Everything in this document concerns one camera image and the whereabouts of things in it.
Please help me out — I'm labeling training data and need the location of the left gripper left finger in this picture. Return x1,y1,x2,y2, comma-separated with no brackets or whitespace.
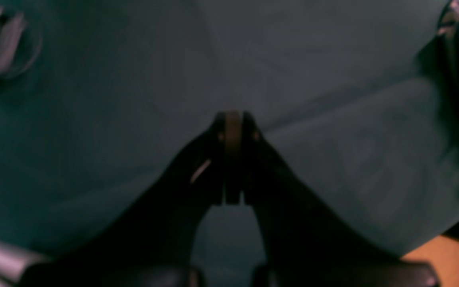
18,112,234,287

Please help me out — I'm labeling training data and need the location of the teal table cloth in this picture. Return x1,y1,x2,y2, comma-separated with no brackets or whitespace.
0,0,459,287

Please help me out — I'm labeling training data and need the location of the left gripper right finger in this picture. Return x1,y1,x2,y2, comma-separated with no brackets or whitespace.
241,112,441,287

